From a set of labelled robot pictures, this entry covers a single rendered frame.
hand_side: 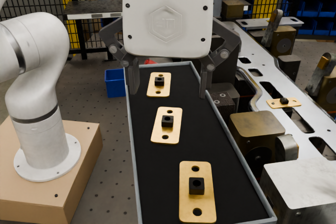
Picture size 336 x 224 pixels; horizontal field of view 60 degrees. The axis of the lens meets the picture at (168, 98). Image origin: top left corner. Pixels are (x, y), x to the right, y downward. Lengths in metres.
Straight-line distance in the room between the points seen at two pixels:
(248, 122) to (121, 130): 0.67
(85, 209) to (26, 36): 0.51
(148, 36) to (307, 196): 0.29
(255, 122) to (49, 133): 0.52
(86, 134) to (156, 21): 0.72
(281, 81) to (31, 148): 0.72
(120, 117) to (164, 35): 0.92
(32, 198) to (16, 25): 0.44
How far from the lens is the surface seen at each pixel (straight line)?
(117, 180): 0.98
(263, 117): 0.61
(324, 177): 0.48
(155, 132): 0.41
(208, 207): 0.33
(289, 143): 0.52
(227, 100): 0.60
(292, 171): 0.47
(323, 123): 0.78
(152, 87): 0.51
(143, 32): 0.33
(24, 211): 0.92
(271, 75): 0.94
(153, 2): 0.32
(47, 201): 0.86
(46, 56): 0.73
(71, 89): 1.47
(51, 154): 0.88
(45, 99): 0.77
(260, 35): 1.31
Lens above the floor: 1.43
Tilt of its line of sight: 33 degrees down
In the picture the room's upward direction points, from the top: straight up
